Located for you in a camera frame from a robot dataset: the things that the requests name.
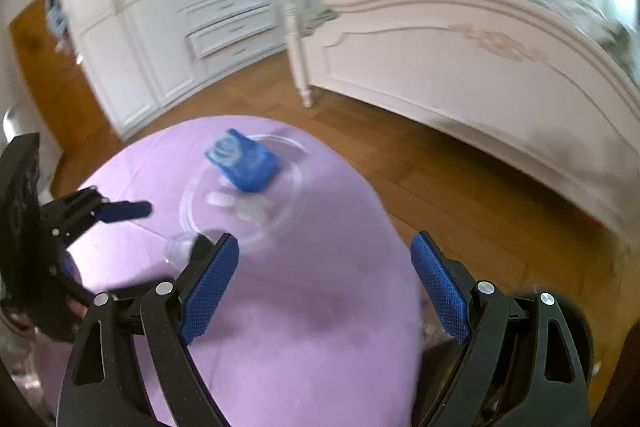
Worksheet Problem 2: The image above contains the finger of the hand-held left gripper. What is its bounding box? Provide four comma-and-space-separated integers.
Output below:
96, 200, 154, 224

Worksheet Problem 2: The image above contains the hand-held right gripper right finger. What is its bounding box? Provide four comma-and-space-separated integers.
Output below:
410, 231, 594, 427

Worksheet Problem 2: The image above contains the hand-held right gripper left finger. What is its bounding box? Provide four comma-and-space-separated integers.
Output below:
56, 233, 240, 427

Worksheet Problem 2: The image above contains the blue packet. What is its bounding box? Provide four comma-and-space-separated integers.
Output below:
204, 128, 281, 194

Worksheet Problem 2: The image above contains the clear glass bowl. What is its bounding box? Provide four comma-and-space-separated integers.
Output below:
165, 133, 308, 265

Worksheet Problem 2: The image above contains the purple tablecloth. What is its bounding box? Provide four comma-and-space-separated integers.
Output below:
35, 116, 427, 427

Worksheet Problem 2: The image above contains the wooden door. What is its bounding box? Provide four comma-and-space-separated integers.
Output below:
9, 0, 123, 180

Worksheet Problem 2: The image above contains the white wardrobe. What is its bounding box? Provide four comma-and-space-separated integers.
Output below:
51, 0, 303, 142

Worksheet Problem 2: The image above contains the white carved bed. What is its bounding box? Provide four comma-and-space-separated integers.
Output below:
279, 0, 640, 235

